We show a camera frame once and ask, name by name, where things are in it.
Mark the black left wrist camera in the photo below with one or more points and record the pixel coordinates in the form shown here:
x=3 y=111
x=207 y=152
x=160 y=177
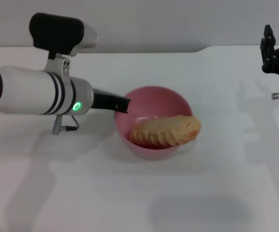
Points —
x=57 y=31

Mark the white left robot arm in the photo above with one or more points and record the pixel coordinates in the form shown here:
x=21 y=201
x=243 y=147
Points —
x=33 y=91

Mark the pink plastic bowl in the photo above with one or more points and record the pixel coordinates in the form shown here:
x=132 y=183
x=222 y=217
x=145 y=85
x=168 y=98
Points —
x=154 y=106

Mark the striped orange bread roll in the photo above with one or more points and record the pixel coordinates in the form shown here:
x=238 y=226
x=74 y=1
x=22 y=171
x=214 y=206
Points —
x=168 y=131

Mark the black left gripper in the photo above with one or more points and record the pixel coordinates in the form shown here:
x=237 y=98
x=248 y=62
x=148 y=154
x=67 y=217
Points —
x=101 y=99

